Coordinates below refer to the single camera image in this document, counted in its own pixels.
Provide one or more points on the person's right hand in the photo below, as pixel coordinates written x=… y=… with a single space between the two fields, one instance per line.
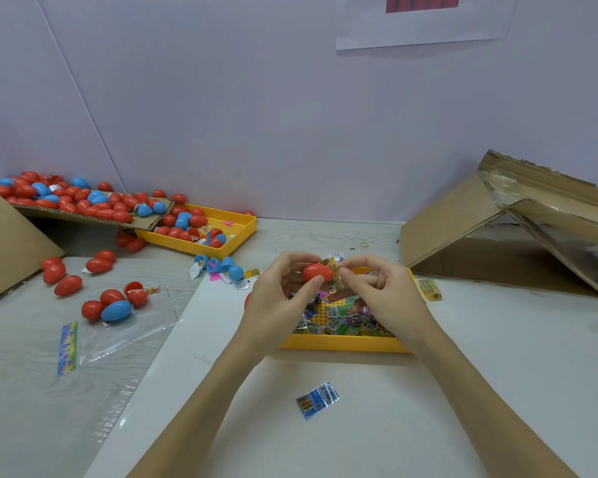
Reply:
x=394 y=298

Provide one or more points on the person's left hand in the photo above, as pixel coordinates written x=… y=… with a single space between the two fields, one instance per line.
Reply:
x=274 y=308

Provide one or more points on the yellow label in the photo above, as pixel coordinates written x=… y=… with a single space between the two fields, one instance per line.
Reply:
x=429 y=288

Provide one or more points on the single red plastic egg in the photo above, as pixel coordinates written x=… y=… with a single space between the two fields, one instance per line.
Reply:
x=317 y=273

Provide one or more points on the blue packet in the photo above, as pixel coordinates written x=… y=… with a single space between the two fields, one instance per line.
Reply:
x=318 y=400

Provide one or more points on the pile of plastic eggs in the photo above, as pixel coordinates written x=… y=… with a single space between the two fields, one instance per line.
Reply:
x=110 y=199

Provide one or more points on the person's left forearm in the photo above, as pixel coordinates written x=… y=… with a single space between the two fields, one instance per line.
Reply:
x=194 y=418

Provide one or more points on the person's right forearm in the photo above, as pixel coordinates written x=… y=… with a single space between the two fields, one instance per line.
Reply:
x=498 y=413

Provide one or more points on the yellow plastic tray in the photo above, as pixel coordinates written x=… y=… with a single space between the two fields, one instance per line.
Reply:
x=324 y=342

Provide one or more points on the yellow tray under eggs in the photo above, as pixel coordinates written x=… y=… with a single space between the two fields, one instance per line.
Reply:
x=241 y=229

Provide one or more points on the torn flattened cardboard box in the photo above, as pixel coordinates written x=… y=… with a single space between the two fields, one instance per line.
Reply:
x=444 y=219

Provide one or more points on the clear bag with coloured label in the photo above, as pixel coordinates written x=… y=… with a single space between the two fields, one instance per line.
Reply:
x=120 y=343

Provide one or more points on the brown cardboard sheet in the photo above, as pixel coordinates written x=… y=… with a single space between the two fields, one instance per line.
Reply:
x=75 y=212

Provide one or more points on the tall brown cardboard box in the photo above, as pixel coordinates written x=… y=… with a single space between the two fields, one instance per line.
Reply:
x=2 y=249

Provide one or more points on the white paper sign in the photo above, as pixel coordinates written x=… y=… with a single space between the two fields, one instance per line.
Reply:
x=424 y=20

